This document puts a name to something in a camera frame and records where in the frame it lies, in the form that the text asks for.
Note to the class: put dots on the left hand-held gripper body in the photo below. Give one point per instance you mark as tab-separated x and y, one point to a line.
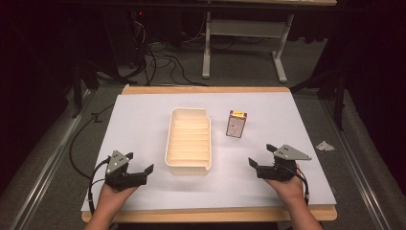
118	172

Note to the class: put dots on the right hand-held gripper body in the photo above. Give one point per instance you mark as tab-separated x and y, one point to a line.
281	165

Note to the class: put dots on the small box with yellow top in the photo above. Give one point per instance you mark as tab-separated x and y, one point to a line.
236	124

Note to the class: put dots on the white ribbed plastic bin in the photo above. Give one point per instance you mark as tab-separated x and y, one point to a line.
189	142

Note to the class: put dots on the person's right hand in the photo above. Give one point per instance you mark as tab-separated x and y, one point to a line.
286	189

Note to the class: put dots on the person's left hand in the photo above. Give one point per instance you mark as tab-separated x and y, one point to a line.
112	197

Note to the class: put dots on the white paper sheet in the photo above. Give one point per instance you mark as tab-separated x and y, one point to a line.
140	134

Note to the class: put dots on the crumpled white paper scrap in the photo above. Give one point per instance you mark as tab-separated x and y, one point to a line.
325	146

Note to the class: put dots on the black metal stand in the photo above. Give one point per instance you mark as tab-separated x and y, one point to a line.
335	89

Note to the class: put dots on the white metal desk frame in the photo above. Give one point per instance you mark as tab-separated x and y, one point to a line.
244	30

